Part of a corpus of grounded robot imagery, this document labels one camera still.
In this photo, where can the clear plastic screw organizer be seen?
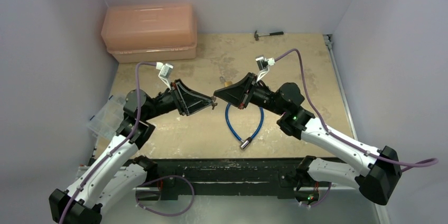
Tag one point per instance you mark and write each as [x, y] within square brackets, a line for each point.
[105, 122]

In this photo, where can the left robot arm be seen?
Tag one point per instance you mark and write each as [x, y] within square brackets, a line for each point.
[106, 181]

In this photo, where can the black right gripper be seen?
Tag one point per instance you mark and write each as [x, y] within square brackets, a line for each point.
[249, 90]

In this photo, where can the small black-handled hammer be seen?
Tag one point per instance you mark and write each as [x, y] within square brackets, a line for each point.
[257, 35]

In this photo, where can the pink plastic toolbox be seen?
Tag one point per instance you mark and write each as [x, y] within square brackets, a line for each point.
[153, 32]

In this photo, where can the brass padlock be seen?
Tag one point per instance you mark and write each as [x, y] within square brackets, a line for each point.
[225, 82]

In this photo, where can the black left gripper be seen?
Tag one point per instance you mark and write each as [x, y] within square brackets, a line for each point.
[187, 101]

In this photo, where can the blue cable lock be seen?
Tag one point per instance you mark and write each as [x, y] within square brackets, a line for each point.
[244, 143]

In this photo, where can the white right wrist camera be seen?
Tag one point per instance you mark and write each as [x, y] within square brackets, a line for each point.
[264, 65]

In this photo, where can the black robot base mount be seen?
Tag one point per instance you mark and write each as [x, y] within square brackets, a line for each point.
[278, 177]

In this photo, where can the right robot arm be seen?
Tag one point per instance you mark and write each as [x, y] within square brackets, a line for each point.
[374, 172]

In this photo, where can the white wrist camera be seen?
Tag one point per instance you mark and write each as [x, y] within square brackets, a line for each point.
[165, 69]
[264, 65]

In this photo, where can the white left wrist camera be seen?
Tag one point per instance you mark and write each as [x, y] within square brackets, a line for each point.
[165, 69]

